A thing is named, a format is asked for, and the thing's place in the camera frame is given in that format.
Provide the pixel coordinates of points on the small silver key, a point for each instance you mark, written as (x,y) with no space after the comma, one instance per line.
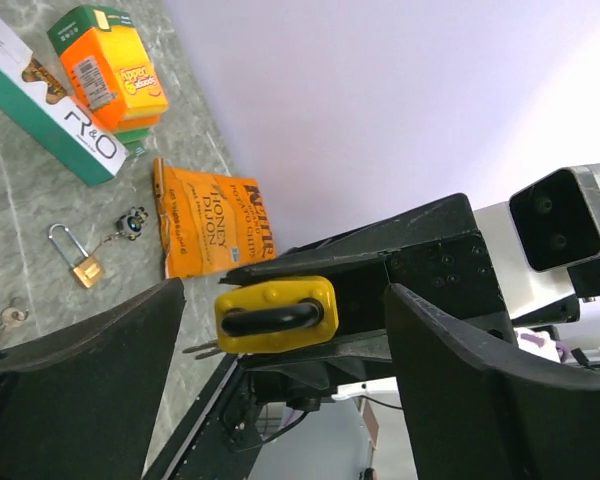
(13,316)

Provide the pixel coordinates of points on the small brass padlock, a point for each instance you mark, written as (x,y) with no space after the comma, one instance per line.
(88,270)

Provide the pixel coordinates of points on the orange honey dijon chip bag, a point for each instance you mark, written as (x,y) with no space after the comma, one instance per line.
(209,223)

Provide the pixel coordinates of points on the teal white small box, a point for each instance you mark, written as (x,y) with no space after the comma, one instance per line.
(36,101)

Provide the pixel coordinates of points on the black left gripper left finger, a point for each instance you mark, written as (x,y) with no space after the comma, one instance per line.
(81,402)

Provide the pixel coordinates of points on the yellow padlock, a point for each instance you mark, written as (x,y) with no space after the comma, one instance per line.
(277,316)

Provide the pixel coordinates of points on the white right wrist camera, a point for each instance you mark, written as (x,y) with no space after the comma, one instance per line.
(544,245)

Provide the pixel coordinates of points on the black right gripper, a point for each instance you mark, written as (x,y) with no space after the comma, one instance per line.
(455,274)

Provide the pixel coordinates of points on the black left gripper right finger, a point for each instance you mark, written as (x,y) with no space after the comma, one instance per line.
(478,407)

